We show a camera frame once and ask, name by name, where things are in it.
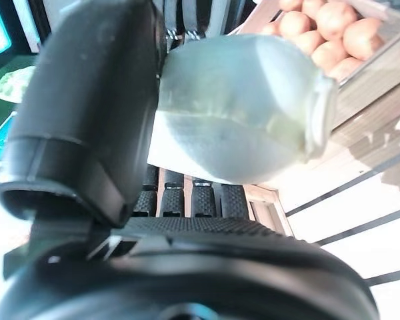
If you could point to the large napa cabbage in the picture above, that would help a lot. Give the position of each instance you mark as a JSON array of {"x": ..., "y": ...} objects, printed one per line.
[{"x": 236, "y": 100}]

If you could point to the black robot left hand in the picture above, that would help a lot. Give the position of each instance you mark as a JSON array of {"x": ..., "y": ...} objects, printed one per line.
[{"x": 86, "y": 100}]

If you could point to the green cyan display panel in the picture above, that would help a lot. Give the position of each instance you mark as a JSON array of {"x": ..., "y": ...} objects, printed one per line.
[{"x": 6, "y": 110}]

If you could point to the wooden potato crate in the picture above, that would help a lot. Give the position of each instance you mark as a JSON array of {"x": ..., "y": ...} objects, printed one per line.
[{"x": 380, "y": 96}]

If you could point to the brown potato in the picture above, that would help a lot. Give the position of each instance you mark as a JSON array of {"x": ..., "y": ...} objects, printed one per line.
[
  {"x": 308, "y": 41},
  {"x": 295, "y": 25},
  {"x": 330, "y": 53},
  {"x": 335, "y": 18},
  {"x": 345, "y": 66},
  {"x": 311, "y": 6},
  {"x": 361, "y": 38}
]

